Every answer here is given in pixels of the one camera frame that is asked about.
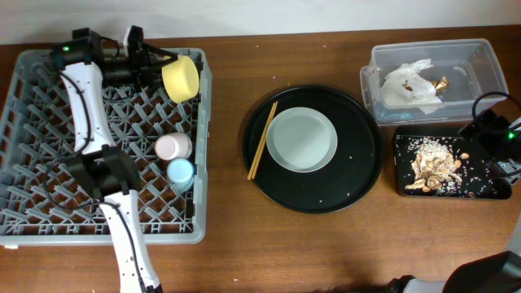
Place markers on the black rectangular tray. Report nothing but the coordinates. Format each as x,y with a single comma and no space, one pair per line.
423,131

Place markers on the grey plastic dishwasher rack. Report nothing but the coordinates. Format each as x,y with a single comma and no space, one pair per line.
42,205

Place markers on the grey round plate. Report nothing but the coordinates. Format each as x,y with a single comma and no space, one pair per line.
302,139

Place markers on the yellow plastic bowl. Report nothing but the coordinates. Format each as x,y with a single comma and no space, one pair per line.
181,79

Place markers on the gold foil wrapper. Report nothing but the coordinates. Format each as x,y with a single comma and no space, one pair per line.
441,85

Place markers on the white paper napkin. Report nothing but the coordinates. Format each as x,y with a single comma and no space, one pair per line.
404,87

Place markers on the wooden chopstick lower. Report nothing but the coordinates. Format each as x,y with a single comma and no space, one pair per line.
265,142

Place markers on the clear plastic waste bin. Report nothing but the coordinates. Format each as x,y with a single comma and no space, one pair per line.
470,65

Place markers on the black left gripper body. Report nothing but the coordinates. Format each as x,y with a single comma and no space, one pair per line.
146,67

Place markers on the wooden chopstick upper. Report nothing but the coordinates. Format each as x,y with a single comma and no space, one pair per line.
262,140

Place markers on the wooden chopstick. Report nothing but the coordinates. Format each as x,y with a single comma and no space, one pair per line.
265,142
262,140

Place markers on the pink plastic cup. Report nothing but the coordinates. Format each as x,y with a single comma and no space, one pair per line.
173,146

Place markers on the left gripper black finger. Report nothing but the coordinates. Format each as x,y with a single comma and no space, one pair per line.
158,56
151,80

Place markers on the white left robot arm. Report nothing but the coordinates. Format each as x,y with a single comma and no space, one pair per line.
107,174

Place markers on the peanut shells and rice waste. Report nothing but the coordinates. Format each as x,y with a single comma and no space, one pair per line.
440,166

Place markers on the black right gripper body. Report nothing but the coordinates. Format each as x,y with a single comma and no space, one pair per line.
497,138

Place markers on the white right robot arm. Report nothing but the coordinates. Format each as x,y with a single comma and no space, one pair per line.
497,273

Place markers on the light blue plastic cup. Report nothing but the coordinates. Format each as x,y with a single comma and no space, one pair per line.
181,173

